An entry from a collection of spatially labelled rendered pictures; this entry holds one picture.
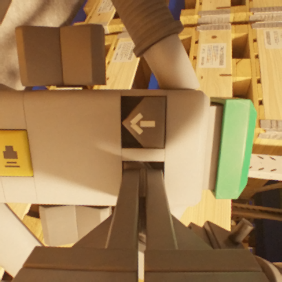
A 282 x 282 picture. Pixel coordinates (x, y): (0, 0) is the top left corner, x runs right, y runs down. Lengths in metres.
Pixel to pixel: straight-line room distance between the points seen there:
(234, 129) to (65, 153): 0.13
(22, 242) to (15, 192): 0.07
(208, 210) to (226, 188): 0.71
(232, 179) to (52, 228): 0.15
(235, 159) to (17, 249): 0.22
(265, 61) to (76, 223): 1.27
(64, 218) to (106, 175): 0.06
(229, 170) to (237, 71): 1.12
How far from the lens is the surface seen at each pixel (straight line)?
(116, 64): 1.43
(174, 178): 0.16
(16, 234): 0.24
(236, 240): 0.30
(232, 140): 0.17
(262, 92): 1.19
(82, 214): 0.19
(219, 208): 0.89
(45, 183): 0.18
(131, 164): 0.15
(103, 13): 2.02
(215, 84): 1.18
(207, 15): 1.68
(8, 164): 0.18
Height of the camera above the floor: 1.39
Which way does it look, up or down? 16 degrees down
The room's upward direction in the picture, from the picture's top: 95 degrees clockwise
